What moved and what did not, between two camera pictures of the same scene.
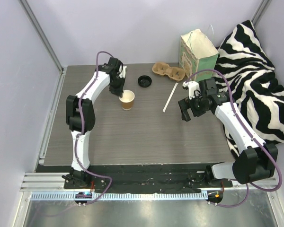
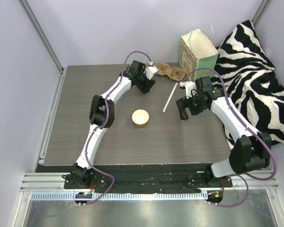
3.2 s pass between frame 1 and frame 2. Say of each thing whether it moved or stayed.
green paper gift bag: stayed
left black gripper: moved
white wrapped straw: stayed
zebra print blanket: stayed
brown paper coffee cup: moved
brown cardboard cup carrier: stayed
